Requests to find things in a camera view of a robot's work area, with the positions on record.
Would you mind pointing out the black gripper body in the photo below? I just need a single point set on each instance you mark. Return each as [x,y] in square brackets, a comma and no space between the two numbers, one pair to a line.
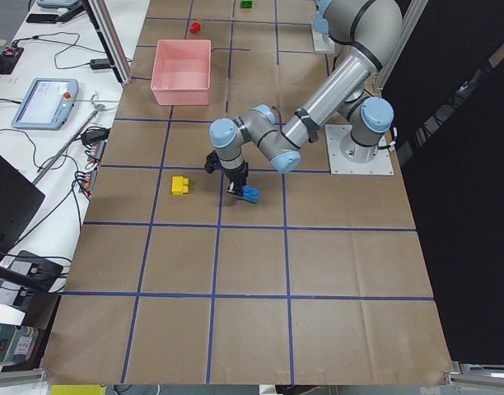
[236,174]

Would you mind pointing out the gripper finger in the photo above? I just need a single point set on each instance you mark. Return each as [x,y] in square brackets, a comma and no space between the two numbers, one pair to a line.
[235,189]

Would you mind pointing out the blue toy block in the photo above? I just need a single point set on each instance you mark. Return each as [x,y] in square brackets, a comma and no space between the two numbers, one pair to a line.
[249,194]

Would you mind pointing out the green toy block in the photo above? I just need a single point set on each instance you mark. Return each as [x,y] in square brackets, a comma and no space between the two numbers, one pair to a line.
[246,4]

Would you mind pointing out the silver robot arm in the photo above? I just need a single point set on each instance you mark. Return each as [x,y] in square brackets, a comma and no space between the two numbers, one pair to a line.
[368,32]

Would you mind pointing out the pink plastic box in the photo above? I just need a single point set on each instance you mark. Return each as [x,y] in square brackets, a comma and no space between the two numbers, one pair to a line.
[181,72]

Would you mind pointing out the yellow toy block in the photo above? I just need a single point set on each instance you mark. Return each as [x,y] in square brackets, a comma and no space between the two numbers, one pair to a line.
[179,186]

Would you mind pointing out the red toy block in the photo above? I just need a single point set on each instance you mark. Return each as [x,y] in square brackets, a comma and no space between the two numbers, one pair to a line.
[195,28]

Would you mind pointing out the black power adapter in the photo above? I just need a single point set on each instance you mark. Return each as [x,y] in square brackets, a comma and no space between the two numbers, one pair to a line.
[99,64]

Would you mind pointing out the teach pendant tablet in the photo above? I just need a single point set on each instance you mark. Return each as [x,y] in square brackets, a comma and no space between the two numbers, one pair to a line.
[47,104]
[56,4]

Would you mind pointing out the black laptop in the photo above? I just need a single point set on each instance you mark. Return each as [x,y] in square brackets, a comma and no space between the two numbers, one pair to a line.
[19,201]

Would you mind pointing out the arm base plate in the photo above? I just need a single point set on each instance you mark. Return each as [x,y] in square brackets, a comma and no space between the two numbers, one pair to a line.
[322,43]
[348,158]

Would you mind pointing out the aluminium frame post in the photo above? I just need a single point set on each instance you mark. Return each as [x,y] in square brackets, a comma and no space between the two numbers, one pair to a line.
[104,27]

